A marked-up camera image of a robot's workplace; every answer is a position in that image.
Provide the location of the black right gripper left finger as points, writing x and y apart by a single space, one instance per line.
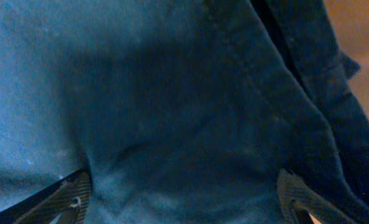
65 201

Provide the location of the navy blue shorts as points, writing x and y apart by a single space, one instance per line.
181 111

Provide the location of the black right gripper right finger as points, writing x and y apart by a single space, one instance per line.
300 204

